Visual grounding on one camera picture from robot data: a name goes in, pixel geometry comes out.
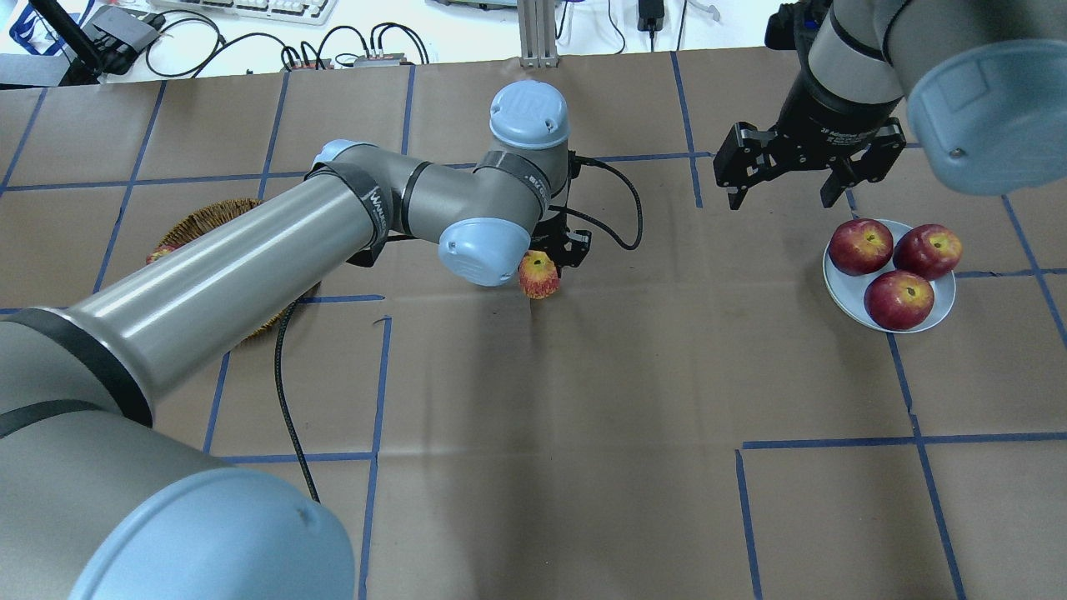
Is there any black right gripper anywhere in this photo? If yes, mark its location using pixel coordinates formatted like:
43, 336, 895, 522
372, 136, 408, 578
714, 72, 906, 210

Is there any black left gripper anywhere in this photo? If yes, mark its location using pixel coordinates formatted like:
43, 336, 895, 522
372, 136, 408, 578
529, 149, 592, 271

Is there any red yellow apple carried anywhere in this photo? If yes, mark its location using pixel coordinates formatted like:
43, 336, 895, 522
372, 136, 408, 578
517, 250, 560, 300

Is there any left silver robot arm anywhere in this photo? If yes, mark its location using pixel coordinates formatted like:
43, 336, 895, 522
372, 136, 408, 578
1, 80, 571, 599

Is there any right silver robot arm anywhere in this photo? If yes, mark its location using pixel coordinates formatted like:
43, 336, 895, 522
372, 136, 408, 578
713, 1, 1066, 210

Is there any red apple plate left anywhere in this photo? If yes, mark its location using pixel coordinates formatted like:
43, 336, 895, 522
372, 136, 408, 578
827, 219, 895, 277

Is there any red apple plate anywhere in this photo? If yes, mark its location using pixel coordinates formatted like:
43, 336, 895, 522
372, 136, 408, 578
893, 223, 964, 280
864, 270, 936, 331
827, 219, 895, 277

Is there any light blue plate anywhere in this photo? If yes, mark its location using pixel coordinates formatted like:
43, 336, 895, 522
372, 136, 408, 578
822, 219, 964, 332

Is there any red apple plate back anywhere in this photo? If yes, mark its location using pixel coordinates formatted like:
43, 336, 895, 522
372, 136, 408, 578
893, 223, 964, 280

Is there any red apple plate front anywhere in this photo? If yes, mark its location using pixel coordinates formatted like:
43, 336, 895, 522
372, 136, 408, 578
864, 270, 936, 331

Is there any red apple in basket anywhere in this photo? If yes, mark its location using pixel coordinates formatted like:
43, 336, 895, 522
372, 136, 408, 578
145, 244, 177, 265

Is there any white keyboard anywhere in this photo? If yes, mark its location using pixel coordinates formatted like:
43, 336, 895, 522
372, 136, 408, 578
146, 1, 338, 26

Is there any aluminium frame post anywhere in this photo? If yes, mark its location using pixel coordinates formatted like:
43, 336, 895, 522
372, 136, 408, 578
517, 0, 559, 68

